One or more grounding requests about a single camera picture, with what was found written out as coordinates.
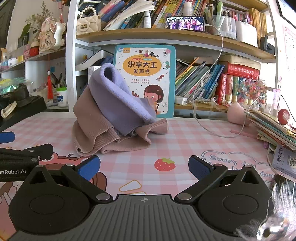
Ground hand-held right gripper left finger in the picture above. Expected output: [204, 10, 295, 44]
[23, 156, 114, 204]

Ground white and blue book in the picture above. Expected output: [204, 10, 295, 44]
[272, 146, 296, 179]

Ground white storage organizer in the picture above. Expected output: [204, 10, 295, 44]
[235, 20, 258, 48]

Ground clear crystal tassel charm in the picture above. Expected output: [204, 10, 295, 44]
[235, 178, 296, 241]

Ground dark brown hat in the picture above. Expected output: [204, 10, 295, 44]
[9, 85, 31, 107]

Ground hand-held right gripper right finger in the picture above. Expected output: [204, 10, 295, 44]
[176, 156, 266, 204]

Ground white pen cup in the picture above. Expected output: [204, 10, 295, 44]
[56, 88, 68, 107]

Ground row of slanted books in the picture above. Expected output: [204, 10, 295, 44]
[174, 57, 225, 98]

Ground colourful paper flower bunch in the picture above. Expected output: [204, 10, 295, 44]
[237, 77, 267, 105]

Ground clear pen organizer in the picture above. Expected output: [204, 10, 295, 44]
[211, 1, 237, 39]

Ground white charging cable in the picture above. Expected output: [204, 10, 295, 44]
[192, 23, 269, 138]

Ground white and orange carton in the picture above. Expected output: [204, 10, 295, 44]
[87, 65, 102, 78]

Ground stack of thin books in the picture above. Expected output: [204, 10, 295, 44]
[245, 109, 296, 151]

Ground floral cat figurine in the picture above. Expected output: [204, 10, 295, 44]
[38, 17, 66, 52]

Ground green potted plant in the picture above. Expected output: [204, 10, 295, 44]
[18, 23, 38, 48]

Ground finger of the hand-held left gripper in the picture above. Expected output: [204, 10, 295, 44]
[0, 143, 54, 165]
[0, 132, 16, 143]

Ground red standing dictionary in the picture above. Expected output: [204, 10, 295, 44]
[215, 74, 234, 105]

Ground pink plush toy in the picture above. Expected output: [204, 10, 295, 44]
[227, 103, 251, 127]

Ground red tassel ornament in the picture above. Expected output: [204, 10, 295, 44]
[47, 71, 52, 102]

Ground red round gadget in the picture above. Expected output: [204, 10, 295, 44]
[277, 109, 290, 124]

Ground white charger plug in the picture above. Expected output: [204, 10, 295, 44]
[174, 96, 189, 106]

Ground black box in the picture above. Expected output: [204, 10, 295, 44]
[0, 96, 48, 132]

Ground pink and purple sweater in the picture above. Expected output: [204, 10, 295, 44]
[72, 63, 168, 157]

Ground smartphone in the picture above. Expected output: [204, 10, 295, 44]
[166, 16, 206, 32]

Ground row of yellow books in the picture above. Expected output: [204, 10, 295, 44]
[251, 8, 267, 47]

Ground white quilted pearl handbag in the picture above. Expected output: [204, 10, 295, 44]
[76, 6, 101, 35]

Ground iridescent foil bag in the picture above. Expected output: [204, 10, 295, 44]
[0, 77, 30, 96]

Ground beige watch strap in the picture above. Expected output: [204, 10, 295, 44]
[1, 101, 17, 119]

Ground red thick lying dictionary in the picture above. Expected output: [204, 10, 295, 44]
[225, 61, 260, 80]

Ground wooden and white bookshelf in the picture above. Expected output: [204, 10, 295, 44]
[0, 0, 278, 114]

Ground teal children's picture book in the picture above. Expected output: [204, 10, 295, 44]
[112, 45, 176, 118]

